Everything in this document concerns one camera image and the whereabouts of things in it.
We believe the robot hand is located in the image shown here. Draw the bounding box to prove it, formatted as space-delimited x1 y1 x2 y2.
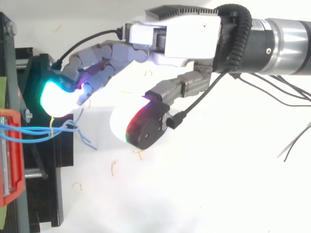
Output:
39 4 222 150

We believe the black stand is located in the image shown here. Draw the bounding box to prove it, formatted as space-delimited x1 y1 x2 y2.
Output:
0 12 75 233

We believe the red bin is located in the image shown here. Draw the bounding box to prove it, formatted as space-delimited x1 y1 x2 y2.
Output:
0 108 25 208

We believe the black coiled cable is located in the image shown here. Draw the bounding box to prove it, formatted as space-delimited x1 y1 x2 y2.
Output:
213 3 253 74

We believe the thin black cable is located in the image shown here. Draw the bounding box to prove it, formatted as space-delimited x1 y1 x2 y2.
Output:
283 122 311 163
167 71 230 130
52 28 123 71
251 73 311 102
232 72 311 108

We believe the blue cable bundle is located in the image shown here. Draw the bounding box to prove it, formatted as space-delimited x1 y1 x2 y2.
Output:
0 108 98 150

